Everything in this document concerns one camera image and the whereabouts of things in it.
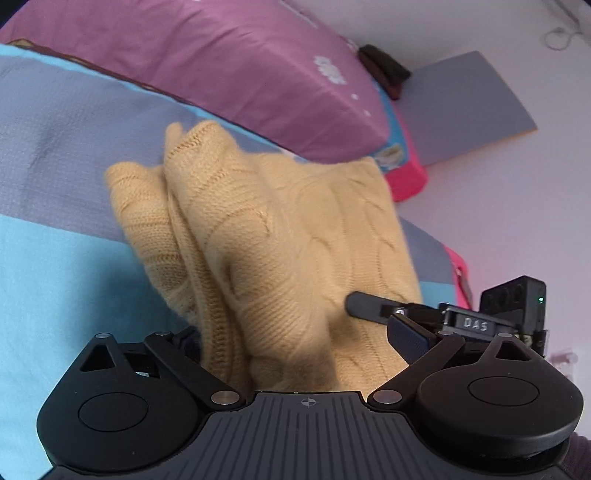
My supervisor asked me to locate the grey leaning board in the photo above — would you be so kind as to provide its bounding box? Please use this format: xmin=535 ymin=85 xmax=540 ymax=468
xmin=397 ymin=51 xmax=537 ymax=166

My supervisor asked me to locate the mustard cable-knit cardigan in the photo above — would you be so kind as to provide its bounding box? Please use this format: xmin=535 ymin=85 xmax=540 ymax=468
xmin=105 ymin=121 xmax=422 ymax=395

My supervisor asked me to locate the blue grey patterned bedsheet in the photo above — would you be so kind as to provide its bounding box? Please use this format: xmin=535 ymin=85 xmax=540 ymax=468
xmin=1 ymin=45 xmax=459 ymax=479

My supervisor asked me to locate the dark folded clothes pile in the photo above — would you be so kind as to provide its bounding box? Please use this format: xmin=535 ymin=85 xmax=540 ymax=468
xmin=356 ymin=44 xmax=412 ymax=101

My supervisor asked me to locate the purple floral quilt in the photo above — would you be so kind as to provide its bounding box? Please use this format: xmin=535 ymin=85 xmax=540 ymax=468
xmin=0 ymin=0 xmax=429 ymax=203

